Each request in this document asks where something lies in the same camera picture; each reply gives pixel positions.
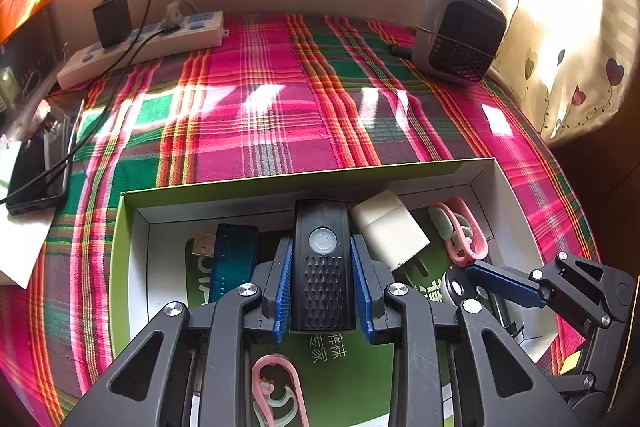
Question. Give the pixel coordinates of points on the black smartphone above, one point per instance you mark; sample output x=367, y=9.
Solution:
x=35, y=177

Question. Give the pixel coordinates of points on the small grey heater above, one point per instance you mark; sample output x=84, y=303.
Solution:
x=460, y=32

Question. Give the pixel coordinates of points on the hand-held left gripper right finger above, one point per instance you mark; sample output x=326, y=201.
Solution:
x=361, y=297

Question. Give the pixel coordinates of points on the green cardboard box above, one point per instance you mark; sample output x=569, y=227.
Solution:
x=250, y=202

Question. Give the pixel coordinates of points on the glass tank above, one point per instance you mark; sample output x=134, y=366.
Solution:
x=30, y=57

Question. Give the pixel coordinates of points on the white paper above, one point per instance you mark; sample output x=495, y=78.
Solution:
x=20, y=247

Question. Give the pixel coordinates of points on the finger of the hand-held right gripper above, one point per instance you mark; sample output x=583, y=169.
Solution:
x=505, y=284
x=610, y=367

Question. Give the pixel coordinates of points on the white charger plug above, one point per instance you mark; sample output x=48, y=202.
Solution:
x=385, y=227

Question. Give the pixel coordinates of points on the plaid blanket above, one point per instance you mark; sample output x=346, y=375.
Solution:
x=300, y=117

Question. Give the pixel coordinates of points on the white power strip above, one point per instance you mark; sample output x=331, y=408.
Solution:
x=150, y=44

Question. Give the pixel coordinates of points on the blue USB stick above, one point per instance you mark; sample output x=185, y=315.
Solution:
x=232, y=262

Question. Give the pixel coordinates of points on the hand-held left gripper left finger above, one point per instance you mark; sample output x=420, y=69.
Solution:
x=282, y=292

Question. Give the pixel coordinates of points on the orange box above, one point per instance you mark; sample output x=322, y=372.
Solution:
x=25, y=4

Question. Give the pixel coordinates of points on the heart print curtain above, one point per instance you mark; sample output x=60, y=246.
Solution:
x=565, y=7

